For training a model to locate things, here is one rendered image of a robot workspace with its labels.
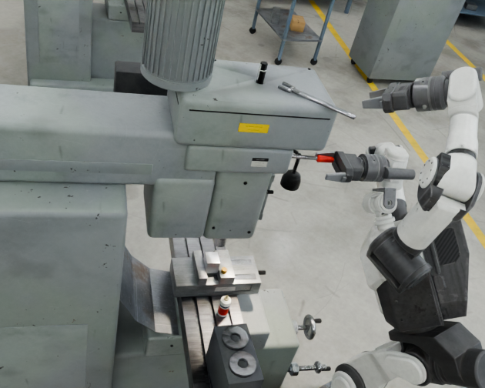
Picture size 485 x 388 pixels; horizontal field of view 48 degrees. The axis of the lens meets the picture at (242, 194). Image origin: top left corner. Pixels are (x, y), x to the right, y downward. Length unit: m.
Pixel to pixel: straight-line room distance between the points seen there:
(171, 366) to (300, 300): 1.43
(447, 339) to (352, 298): 2.07
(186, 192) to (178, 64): 0.42
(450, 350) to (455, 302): 0.14
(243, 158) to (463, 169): 0.65
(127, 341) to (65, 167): 0.93
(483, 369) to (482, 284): 2.71
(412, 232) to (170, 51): 0.76
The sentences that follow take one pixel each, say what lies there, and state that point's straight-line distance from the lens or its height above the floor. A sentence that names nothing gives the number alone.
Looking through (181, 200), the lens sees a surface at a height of 1.52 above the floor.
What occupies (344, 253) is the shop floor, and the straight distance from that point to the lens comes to 4.02.
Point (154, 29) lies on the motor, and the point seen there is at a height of 2.04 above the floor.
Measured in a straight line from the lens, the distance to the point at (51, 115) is 1.60.
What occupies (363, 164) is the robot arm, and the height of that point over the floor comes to 1.72.
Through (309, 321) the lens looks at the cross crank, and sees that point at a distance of 2.64.
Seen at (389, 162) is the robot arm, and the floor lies 1.73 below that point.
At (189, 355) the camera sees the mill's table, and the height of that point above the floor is 0.93.
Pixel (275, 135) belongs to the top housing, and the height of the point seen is 1.79.
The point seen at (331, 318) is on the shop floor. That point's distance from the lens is 3.58.
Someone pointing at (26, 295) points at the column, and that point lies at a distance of 1.85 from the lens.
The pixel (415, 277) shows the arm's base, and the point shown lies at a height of 1.70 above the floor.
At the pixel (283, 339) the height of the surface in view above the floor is 0.73.
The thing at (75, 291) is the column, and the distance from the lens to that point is 1.83.
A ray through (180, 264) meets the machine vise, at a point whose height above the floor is 1.00.
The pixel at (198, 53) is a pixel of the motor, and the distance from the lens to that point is 1.46.
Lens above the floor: 2.64
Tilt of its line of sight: 39 degrees down
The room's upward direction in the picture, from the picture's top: 15 degrees clockwise
